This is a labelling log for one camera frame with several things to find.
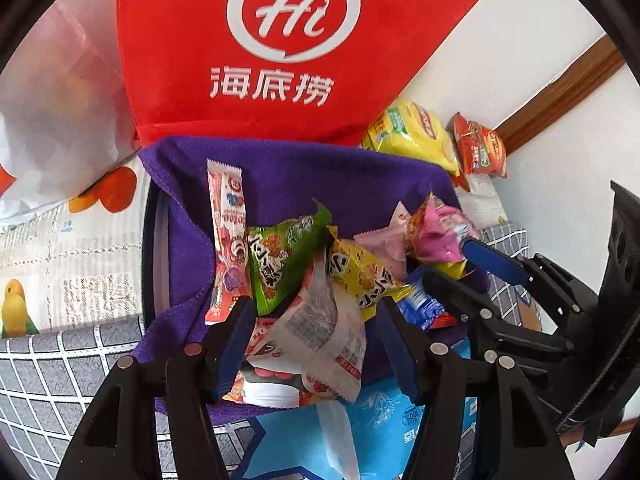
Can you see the red white cartoon snack packet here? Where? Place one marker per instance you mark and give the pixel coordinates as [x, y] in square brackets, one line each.
[265, 385]

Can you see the long pink strip snack packet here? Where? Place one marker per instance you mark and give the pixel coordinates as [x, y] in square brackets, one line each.
[227, 240]

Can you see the pink peach snack packet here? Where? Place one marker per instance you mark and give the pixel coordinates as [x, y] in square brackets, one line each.
[385, 245]

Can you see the orange chips bag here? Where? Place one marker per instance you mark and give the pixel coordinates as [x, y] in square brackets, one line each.
[480, 150]

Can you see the blue white candy wrapper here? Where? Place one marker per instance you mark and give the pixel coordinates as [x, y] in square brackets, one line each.
[425, 307]

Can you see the grey checked blanket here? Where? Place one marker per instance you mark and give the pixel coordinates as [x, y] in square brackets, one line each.
[50, 375]

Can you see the clear white red-label snack packet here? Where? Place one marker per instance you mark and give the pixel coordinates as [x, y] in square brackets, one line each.
[325, 340]

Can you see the red paper bag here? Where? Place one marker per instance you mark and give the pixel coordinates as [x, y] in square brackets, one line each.
[200, 60]

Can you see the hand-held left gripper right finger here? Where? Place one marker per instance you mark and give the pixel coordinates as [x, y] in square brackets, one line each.
[400, 355]

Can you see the purple cloth basket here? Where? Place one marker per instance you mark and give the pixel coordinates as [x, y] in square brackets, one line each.
[300, 175]

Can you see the pink yellow snack packet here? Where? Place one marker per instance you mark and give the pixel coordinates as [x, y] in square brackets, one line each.
[440, 225]

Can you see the white plastic shopping bag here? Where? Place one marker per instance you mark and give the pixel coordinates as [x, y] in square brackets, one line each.
[60, 110]

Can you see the yellow chips bag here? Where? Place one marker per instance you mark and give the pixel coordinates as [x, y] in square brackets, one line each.
[415, 135]

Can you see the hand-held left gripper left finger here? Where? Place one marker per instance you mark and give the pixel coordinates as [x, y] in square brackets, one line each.
[232, 345]

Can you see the green snack packet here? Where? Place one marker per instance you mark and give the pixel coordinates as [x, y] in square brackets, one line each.
[285, 255]

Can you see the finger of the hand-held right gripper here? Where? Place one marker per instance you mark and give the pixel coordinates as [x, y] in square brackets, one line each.
[495, 260]
[460, 295]

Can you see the blue tissue pack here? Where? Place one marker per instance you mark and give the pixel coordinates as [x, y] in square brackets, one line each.
[380, 425]

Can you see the brown wooden door frame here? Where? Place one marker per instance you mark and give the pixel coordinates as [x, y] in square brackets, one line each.
[560, 95]

